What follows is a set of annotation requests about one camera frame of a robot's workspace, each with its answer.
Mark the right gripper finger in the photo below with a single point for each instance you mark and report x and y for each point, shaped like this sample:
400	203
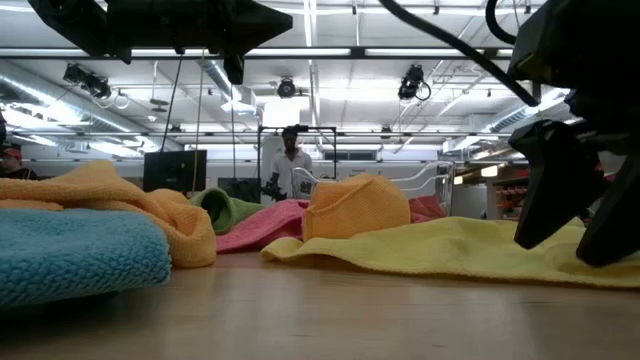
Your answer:
615	225
560	185

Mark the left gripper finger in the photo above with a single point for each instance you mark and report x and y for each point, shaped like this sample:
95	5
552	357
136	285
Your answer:
265	15
262	34

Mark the yellow microfiber towel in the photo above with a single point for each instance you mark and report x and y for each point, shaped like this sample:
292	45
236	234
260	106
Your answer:
450	250

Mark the orange microfiber towel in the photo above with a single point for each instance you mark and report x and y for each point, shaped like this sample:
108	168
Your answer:
100	190
355	207

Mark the green microfiber towel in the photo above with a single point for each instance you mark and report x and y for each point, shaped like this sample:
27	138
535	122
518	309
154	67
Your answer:
225	210

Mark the blue microfiber towel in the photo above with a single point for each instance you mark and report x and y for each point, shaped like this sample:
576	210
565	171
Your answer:
75	255

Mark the shelf rack with orange bins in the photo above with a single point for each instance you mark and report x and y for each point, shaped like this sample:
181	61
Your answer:
510	197

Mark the person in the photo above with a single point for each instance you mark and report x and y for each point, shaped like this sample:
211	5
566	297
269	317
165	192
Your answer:
290	165
15	165

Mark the black monitor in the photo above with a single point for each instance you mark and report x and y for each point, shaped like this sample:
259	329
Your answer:
175	171

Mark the grey ceiling duct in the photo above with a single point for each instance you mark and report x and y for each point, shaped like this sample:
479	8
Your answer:
75	107
510	120

